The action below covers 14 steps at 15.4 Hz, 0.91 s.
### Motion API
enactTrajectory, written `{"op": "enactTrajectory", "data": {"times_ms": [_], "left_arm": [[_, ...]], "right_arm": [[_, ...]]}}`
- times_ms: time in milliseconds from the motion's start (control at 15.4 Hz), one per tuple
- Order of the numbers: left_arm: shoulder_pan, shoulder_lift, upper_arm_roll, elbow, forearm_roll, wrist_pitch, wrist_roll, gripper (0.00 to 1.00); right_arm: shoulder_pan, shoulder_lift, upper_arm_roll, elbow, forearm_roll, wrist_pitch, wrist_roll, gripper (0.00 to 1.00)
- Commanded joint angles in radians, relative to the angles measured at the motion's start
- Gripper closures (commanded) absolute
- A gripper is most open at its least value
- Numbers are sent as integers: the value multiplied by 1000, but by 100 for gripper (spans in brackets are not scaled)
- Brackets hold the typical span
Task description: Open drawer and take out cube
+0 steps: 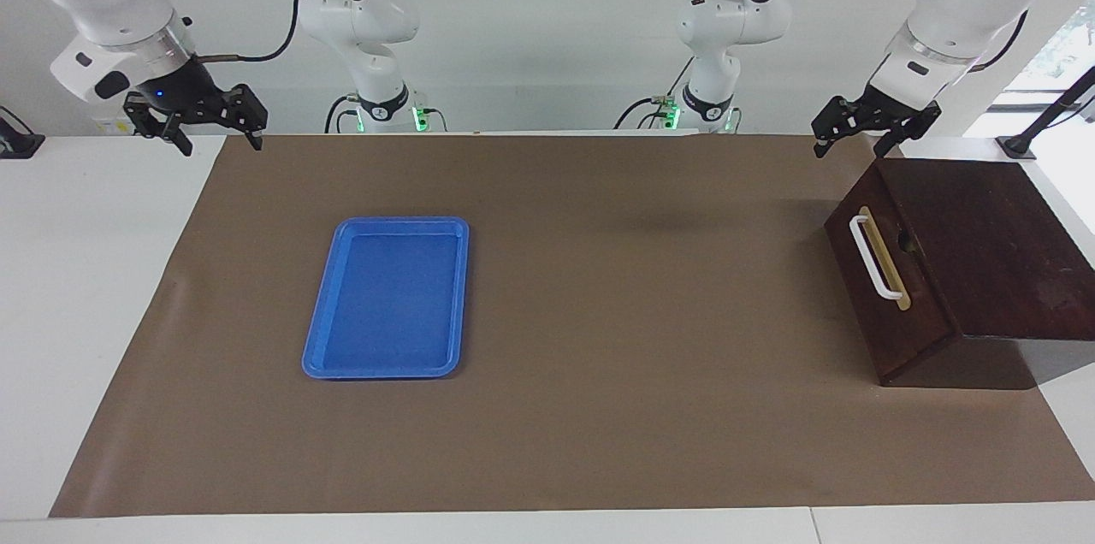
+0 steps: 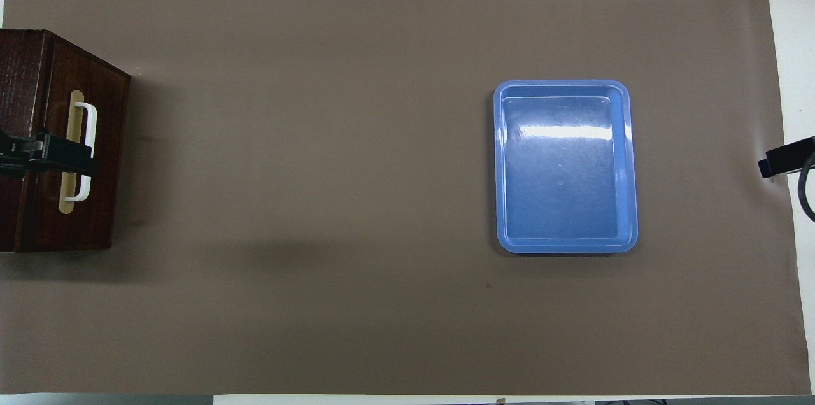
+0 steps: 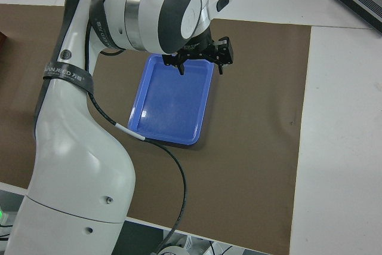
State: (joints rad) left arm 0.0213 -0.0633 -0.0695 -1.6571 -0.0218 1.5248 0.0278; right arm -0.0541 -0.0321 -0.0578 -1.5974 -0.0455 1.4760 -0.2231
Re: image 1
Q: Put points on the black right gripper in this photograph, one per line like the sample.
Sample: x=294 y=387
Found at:
x=184 y=95

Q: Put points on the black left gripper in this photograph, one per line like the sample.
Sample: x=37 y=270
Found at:
x=881 y=112

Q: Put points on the dark wooden drawer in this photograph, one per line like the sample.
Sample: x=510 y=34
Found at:
x=924 y=304

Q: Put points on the dark wooden cabinet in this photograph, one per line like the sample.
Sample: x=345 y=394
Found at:
x=992 y=245

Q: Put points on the blue plastic tray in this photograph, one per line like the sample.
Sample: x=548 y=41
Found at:
x=385 y=304

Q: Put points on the brown table mat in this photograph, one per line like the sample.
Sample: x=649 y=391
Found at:
x=599 y=313

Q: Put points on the white wall socket box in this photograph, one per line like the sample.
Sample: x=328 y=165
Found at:
x=107 y=127

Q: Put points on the black camera stand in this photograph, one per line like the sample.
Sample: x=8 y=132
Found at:
x=1016 y=149

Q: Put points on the black clamp mount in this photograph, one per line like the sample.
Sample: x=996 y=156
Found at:
x=17 y=146

